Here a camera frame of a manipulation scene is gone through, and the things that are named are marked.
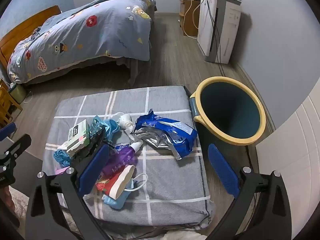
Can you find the blue bin with yellow rim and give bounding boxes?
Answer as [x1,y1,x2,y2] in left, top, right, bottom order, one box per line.
[189,76,267,180]

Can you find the bed with blue quilt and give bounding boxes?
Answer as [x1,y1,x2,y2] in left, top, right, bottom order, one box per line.
[7,0,157,84]

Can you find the wooden nightstand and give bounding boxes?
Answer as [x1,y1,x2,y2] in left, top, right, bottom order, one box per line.
[179,0,202,37]

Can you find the black cables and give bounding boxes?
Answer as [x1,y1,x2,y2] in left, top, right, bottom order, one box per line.
[210,7,225,77]

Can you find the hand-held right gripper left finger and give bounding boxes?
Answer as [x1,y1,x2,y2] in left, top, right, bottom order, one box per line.
[25,144,112,240]

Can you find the blue face mask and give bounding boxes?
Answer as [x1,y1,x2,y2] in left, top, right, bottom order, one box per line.
[101,173,148,209]

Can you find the blue and silver foil bag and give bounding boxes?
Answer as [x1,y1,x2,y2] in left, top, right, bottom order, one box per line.
[130,109,198,160]

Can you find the white air purifier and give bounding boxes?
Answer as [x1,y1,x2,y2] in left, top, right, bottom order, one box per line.
[197,0,242,64]

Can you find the green storage box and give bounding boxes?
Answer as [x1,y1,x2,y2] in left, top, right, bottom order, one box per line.
[9,81,27,103]

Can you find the purple tube with white cap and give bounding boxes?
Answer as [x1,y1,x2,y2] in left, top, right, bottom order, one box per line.
[101,140,144,178]

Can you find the wooden chair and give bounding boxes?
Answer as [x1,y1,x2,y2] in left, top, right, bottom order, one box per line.
[0,79,23,128]

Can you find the teal blister pack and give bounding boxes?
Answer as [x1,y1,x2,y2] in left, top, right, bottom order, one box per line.
[89,116,105,135]

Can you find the white fluffy rug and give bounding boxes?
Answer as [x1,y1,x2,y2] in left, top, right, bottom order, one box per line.
[160,230,208,240]

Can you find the green and white box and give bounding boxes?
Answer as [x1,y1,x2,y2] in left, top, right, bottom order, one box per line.
[66,120,90,155]

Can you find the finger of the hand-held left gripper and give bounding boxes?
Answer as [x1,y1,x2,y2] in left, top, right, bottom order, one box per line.
[0,134,32,167]
[0,122,17,142]

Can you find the grey checked cushion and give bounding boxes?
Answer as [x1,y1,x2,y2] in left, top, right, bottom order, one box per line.
[42,85,217,230]

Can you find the wooden headboard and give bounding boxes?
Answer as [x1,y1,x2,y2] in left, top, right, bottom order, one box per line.
[0,5,62,68]

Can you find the cream cable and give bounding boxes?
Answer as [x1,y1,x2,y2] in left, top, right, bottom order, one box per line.
[182,0,200,39]

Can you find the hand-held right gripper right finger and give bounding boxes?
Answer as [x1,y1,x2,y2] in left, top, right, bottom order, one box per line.
[206,144,294,240]

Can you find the white tissue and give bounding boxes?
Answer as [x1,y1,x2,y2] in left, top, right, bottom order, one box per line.
[60,141,75,153]

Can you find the white plastic bag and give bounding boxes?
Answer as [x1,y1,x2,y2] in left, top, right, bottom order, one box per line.
[116,112,135,133]

